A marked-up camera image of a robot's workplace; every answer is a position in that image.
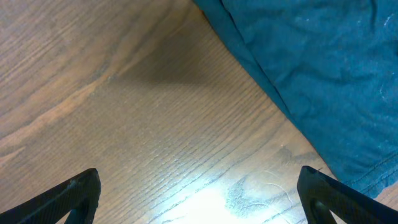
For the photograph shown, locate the navy blue shorts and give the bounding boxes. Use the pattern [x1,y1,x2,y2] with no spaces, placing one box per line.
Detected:
[196,0,397,198]

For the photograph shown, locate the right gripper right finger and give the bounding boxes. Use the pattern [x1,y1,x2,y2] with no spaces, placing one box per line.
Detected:
[297,166,397,224]

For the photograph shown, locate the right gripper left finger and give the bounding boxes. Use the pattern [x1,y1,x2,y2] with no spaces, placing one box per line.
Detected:
[1,168,101,224]

